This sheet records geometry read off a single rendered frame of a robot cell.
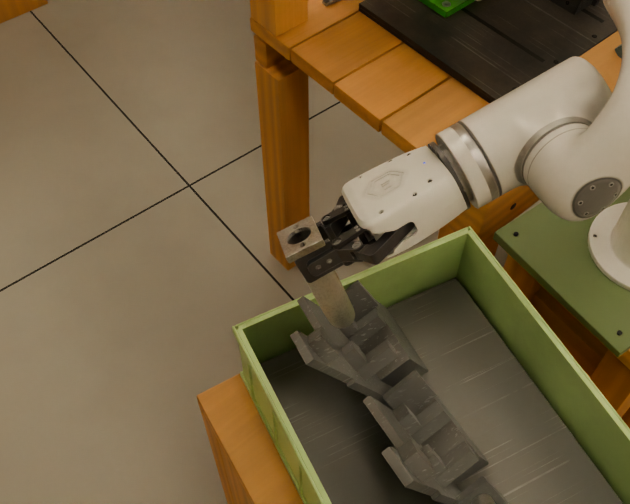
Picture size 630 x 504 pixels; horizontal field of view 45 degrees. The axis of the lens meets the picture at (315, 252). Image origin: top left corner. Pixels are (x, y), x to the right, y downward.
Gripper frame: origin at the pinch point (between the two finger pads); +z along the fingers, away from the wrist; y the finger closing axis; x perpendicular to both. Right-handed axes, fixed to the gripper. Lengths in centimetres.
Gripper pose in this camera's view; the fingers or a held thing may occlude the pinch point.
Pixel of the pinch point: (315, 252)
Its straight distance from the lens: 76.4
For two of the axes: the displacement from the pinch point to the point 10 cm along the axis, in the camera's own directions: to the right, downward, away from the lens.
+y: 1.9, 4.8, -8.6
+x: 4.6, 7.3, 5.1
